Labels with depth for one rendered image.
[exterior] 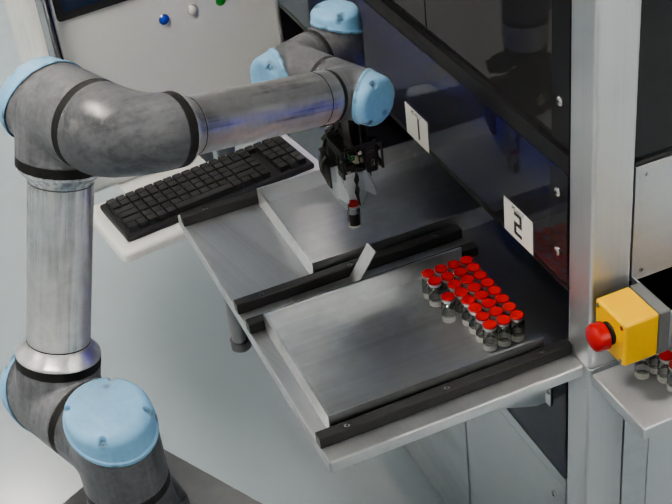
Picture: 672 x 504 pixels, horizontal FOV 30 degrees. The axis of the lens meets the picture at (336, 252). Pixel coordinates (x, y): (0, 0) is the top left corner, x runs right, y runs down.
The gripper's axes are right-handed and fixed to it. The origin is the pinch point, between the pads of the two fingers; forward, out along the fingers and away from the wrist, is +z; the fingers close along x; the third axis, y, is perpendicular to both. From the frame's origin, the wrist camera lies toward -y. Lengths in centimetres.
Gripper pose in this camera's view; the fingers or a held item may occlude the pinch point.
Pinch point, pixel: (351, 198)
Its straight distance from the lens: 208.5
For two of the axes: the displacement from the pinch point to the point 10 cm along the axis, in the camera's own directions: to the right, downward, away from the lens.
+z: 1.0, 8.1, 5.8
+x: 9.1, -3.1, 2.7
